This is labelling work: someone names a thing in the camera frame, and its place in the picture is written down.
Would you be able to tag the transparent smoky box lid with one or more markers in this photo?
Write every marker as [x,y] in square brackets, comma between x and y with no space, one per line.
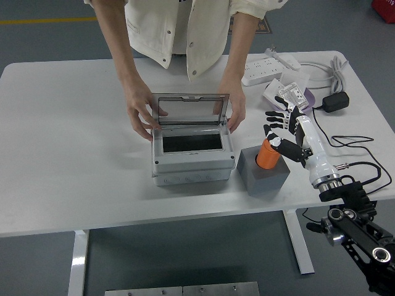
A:
[191,108]

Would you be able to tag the orange cylindrical battery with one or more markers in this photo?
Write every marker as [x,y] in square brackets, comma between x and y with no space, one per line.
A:
[267,157]

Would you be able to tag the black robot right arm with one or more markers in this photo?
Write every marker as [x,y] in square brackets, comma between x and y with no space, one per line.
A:
[355,197]

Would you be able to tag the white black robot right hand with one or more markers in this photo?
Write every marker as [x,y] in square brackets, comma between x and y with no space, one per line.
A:
[311,138]

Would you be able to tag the plain white packet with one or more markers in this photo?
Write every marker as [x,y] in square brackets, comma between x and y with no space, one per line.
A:
[271,91]

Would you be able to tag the grey plastic junction box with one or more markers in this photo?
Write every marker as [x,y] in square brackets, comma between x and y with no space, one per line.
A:
[191,168]

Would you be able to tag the white power plug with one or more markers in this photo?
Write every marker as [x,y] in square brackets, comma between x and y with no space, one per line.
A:
[271,50]

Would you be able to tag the black power adapter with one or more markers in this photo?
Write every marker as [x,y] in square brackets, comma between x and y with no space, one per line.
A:
[335,101]

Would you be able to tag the white square card packet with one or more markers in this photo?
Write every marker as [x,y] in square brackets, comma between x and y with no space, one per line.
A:
[296,77]

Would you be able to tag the person's right forearm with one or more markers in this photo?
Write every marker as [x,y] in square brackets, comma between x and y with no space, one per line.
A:
[120,52]

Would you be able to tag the small white rectangular box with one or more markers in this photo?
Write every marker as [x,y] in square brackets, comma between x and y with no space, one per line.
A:
[290,61]

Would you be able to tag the red object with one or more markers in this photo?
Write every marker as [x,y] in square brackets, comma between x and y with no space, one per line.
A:
[384,9]

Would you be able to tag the white table leg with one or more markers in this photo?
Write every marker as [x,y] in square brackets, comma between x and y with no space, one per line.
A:
[77,262]
[299,243]

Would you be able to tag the grey block battery holder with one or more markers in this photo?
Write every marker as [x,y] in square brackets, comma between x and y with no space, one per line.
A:
[265,185]

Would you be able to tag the white power strip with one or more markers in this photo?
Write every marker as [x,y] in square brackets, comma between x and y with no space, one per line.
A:
[262,69]

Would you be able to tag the person's right hand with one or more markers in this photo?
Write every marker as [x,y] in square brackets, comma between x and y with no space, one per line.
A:
[139,105]

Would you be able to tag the purple plastic tray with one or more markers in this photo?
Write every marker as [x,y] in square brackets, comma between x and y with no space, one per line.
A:
[310,98]

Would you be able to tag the person's left hand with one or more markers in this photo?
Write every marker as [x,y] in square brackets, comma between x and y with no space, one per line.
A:
[237,105]

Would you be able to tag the person's left forearm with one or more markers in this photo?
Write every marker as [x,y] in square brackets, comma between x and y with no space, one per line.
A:
[240,46]

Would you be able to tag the dark floor sign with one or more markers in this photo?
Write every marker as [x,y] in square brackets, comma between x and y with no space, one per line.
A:
[265,26]

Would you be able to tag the person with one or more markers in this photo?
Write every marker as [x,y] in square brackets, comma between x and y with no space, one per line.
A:
[154,31]

